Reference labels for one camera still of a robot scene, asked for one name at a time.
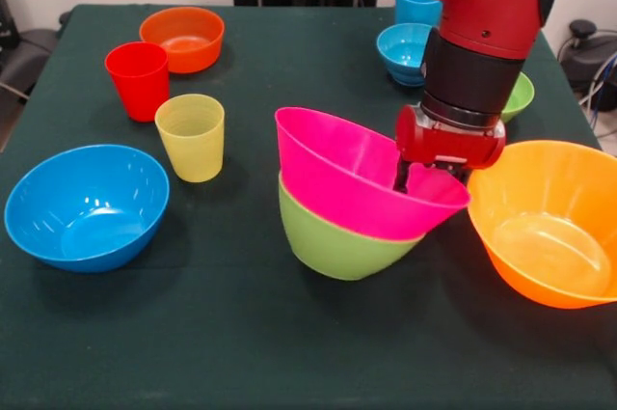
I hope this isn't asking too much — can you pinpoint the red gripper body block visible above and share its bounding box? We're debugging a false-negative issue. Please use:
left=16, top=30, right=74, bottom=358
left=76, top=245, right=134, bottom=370
left=394, top=104, right=507, bottom=171

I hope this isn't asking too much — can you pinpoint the large pink bowl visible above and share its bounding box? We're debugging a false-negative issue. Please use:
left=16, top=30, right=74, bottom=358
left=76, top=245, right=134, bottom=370
left=274, top=106, right=471, bottom=242

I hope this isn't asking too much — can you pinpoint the large green bowl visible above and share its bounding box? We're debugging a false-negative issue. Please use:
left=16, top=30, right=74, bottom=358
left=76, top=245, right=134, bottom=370
left=278, top=172, right=425, bottom=282

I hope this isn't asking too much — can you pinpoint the large orange bowl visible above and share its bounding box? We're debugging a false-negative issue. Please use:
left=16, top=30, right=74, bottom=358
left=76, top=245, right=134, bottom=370
left=466, top=139, right=617, bottom=310

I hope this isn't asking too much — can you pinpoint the small green bowl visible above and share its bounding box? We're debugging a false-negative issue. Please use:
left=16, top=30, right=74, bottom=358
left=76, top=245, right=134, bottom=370
left=500, top=70, right=535, bottom=124

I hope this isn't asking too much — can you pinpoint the small blue bowl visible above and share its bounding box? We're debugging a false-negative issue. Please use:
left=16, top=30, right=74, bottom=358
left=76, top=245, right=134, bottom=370
left=376, top=22, right=435, bottom=88

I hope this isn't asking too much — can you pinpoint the blue cup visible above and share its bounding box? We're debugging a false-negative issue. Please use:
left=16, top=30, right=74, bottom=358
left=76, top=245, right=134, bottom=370
left=394, top=0, right=443, bottom=28

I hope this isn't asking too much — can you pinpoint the yellow cup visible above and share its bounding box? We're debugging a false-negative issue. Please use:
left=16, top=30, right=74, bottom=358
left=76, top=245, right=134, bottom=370
left=154, top=94, right=227, bottom=184

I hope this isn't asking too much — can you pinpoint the dark green tablecloth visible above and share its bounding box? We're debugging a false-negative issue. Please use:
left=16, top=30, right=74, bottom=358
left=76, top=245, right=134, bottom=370
left=0, top=3, right=617, bottom=410

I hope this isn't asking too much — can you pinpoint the small red-orange bowl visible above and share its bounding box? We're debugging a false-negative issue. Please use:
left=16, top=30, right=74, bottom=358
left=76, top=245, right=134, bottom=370
left=139, top=6, right=226, bottom=75

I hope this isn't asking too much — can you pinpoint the red cup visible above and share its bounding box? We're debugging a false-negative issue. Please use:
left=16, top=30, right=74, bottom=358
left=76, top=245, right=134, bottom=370
left=104, top=41, right=171, bottom=123

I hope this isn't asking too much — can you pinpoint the large blue bowl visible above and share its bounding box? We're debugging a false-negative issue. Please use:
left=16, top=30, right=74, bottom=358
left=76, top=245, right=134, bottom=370
left=3, top=143, right=171, bottom=274

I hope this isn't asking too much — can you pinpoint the blue cable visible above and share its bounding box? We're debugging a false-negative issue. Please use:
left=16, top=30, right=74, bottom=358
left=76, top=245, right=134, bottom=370
left=588, top=60, right=617, bottom=129

